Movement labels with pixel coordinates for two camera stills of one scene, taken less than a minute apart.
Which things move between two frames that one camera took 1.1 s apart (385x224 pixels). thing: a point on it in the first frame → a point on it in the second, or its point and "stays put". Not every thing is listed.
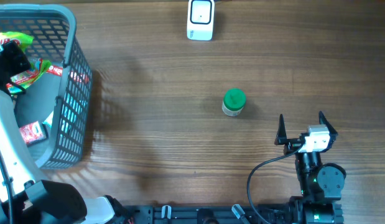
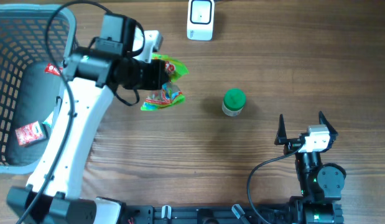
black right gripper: (292, 144) stays put
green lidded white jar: (234, 101) stays put
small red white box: (32, 132) stays put
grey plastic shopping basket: (61, 102) stays put
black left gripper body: (13, 58) → (148, 76)
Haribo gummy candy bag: (19, 82) → (170, 96)
